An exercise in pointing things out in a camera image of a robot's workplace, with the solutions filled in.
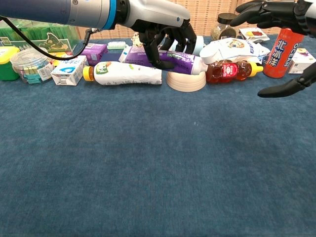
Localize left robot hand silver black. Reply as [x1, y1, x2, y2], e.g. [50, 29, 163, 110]
[117, 0, 198, 70]

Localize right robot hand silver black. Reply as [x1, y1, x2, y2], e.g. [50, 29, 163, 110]
[229, 0, 316, 98]

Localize purple white toothpaste tube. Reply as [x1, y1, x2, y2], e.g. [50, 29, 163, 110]
[118, 45, 224, 76]

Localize beige bowl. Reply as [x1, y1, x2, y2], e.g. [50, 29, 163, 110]
[165, 70, 207, 92]

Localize white snack packet red yellow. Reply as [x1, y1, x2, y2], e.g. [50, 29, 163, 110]
[238, 27, 271, 41]

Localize red orange soda can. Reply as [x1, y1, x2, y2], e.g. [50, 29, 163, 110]
[263, 28, 305, 79]

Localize mint green brush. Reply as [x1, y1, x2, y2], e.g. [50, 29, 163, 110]
[107, 41, 128, 50]

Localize white candy bag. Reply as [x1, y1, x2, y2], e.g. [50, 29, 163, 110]
[199, 37, 272, 65]

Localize small white purple carton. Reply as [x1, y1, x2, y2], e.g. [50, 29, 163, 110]
[287, 48, 316, 75]

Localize bamboo folding screen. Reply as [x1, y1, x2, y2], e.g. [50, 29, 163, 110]
[74, 0, 316, 40]

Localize glass jar black lid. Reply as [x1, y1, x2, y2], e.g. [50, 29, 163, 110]
[210, 12, 238, 40]

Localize white drink bottle yellow cap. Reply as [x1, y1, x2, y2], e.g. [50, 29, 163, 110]
[82, 61, 163, 86]

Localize small purple box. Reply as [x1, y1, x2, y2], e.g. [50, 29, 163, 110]
[80, 43, 109, 66]

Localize amber bear honey bottle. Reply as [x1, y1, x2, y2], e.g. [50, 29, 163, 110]
[205, 59, 264, 83]

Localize clear box green sachets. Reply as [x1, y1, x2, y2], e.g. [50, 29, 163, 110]
[0, 18, 81, 54]

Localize white blue milk carton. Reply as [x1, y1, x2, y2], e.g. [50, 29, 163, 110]
[50, 55, 87, 86]

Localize razor blister pack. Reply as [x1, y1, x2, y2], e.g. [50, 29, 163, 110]
[48, 50, 75, 62]

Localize clear tub of clips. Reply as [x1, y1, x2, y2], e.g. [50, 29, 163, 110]
[10, 48, 55, 85]

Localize blue felt table cloth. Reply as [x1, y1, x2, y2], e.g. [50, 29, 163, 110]
[0, 34, 316, 237]

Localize green container yellow lid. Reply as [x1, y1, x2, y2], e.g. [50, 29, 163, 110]
[0, 46, 20, 81]

